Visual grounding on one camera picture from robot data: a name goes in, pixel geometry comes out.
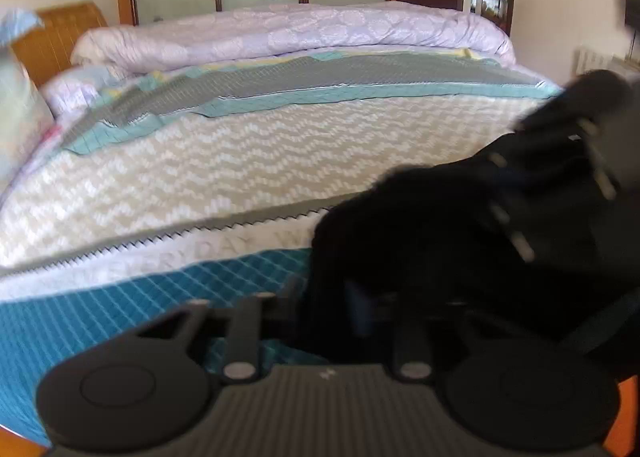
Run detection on white radiator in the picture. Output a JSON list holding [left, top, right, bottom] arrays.
[[571, 46, 632, 84]]

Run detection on wooden headboard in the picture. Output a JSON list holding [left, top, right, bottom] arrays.
[[10, 0, 109, 88]]

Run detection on lilac floral duvet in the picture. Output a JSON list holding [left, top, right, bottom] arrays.
[[70, 1, 516, 78]]

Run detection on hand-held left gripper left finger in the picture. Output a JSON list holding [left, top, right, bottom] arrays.
[[137, 286, 302, 384]]

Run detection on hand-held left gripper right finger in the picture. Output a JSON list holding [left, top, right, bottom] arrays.
[[390, 294, 481, 384]]

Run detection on black pants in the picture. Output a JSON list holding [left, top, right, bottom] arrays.
[[309, 68, 635, 358]]

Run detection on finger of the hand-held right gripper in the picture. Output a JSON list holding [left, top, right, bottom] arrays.
[[477, 137, 548, 268], [567, 112, 626, 205]]

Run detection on small lilac pillow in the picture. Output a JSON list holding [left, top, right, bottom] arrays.
[[41, 64, 128, 115]]

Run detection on large pastel patterned pillow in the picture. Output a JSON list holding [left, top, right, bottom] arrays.
[[0, 43, 57, 194]]

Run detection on blue floral pillow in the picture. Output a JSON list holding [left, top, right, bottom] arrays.
[[0, 6, 46, 47]]

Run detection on patterned teal grey bedspread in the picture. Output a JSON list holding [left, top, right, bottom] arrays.
[[0, 48, 568, 448]]

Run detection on orange wooden bed frame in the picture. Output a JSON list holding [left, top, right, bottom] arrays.
[[0, 376, 640, 457]]

